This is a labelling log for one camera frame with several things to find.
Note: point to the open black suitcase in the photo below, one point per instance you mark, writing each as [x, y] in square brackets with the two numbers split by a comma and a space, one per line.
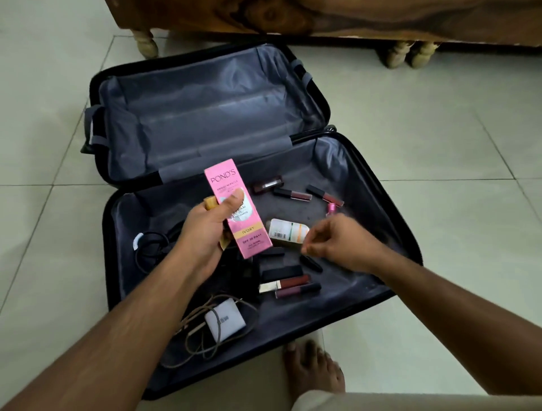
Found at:
[203, 114]

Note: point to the mauve lip gloss tube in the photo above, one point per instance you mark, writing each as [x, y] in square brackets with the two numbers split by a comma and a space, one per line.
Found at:
[298, 291]

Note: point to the white charger adapter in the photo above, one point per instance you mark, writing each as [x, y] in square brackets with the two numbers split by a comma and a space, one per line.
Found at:
[224, 321]

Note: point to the black oval lipstick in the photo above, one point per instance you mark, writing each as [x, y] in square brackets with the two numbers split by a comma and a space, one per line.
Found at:
[311, 263]

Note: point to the person's right hand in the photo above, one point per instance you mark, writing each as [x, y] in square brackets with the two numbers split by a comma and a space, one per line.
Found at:
[347, 245]

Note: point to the person's right fingers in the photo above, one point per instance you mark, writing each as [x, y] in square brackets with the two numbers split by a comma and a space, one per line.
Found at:
[317, 239]

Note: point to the pink cosmetic carton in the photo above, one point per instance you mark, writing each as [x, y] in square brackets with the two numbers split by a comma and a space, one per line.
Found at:
[250, 235]

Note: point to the person's right forearm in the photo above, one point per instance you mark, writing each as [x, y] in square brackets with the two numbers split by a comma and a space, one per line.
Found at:
[465, 321]

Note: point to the person's left forearm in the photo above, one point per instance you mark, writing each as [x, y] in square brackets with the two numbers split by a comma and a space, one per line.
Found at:
[110, 347]

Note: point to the person's left hand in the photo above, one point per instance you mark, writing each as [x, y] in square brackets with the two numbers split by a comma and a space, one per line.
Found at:
[201, 237]

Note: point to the dark brown square lipstick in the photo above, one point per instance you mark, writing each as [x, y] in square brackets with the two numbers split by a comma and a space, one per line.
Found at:
[267, 184]

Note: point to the black rectangular cosmetic case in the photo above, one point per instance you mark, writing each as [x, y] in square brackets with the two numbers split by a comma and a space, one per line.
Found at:
[281, 272]

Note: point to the person's bare foot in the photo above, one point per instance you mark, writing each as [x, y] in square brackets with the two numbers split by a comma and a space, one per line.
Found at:
[313, 368]

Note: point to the red lip gloss black cap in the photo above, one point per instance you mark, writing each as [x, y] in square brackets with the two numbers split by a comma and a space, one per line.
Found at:
[325, 196]

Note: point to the person's left thumb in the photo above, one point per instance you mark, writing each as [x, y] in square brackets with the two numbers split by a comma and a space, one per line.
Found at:
[230, 203]

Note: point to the red lip gloss gold cap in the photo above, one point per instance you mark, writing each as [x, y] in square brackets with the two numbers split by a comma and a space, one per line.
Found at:
[286, 283]

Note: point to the small pink lipstick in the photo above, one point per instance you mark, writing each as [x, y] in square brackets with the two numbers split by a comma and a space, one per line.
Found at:
[331, 208]

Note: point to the dark red lip gloss tube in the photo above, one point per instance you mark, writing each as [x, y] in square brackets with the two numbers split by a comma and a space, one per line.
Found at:
[292, 194]

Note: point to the slim black cosmetic tube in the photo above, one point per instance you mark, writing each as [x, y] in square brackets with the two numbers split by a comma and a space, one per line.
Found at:
[273, 252]

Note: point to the white bottle with label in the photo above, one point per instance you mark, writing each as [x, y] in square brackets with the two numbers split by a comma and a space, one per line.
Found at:
[286, 230]

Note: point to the wooden furniture with turned legs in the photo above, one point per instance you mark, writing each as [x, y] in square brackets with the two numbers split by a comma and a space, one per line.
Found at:
[381, 17]

